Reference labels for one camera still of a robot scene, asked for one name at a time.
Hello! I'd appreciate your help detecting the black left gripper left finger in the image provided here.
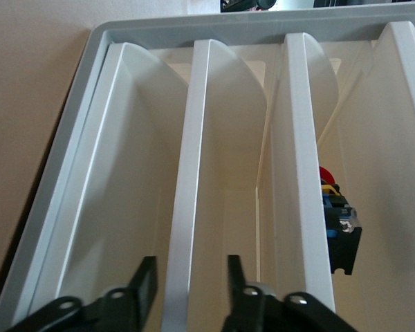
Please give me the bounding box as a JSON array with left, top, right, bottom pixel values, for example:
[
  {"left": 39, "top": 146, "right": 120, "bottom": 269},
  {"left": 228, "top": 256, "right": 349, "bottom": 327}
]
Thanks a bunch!
[{"left": 89, "top": 256, "right": 159, "bottom": 332}]

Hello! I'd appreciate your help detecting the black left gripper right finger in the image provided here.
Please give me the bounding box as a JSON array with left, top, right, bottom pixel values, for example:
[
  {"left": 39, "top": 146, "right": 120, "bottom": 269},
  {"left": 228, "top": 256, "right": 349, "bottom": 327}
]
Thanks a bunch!
[{"left": 223, "top": 255, "right": 268, "bottom": 332}]

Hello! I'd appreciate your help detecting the white drawer cabinet housing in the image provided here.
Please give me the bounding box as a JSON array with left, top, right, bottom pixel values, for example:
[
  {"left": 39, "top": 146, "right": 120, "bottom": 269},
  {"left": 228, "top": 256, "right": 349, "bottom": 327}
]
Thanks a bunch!
[{"left": 0, "top": 10, "right": 415, "bottom": 332}]

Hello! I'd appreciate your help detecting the red push button switch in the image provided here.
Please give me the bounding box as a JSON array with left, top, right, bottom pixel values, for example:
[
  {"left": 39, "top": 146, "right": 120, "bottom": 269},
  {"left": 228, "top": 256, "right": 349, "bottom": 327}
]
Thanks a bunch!
[{"left": 318, "top": 165, "right": 363, "bottom": 277}]

